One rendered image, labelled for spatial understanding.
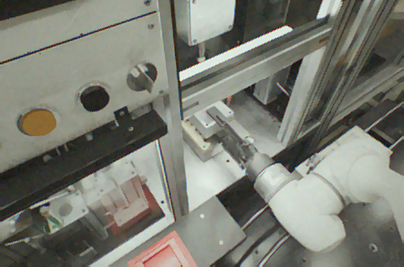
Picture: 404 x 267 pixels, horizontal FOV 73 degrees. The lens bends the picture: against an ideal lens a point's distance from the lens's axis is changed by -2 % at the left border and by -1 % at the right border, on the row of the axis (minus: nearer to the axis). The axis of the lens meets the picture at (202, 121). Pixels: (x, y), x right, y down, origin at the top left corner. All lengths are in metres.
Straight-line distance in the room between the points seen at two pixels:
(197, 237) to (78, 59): 0.57
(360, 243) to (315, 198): 0.50
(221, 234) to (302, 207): 0.23
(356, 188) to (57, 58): 0.58
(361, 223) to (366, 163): 0.52
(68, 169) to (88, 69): 0.12
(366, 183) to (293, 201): 0.15
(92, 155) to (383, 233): 1.02
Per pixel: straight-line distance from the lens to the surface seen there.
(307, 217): 0.64
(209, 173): 0.84
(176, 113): 0.44
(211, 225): 0.77
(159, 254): 0.72
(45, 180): 0.35
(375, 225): 1.18
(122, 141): 0.35
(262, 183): 0.67
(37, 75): 0.30
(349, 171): 0.65
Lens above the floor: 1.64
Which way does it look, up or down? 50 degrees down
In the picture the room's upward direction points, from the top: straight up
